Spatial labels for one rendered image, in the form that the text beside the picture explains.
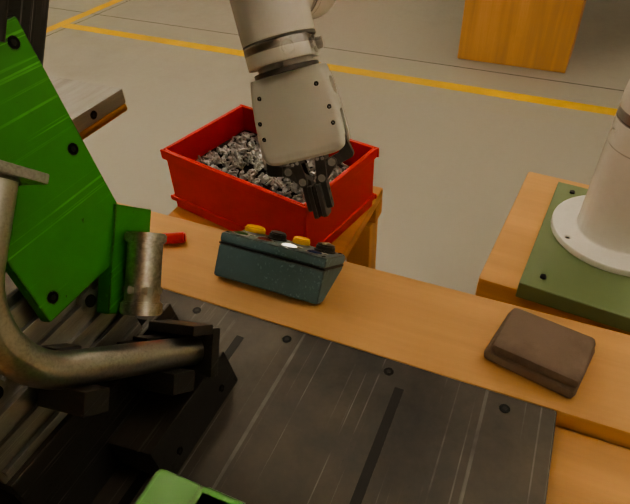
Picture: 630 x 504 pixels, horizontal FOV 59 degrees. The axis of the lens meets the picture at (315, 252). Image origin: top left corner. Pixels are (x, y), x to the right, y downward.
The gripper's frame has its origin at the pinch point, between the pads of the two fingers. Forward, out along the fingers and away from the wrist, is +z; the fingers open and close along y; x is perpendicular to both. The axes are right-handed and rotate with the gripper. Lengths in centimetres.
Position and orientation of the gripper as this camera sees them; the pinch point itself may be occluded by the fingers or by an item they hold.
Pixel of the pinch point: (319, 199)
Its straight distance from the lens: 67.5
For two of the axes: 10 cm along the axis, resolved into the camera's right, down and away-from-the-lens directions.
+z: 2.5, 9.4, 2.5
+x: -1.9, 3.0, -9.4
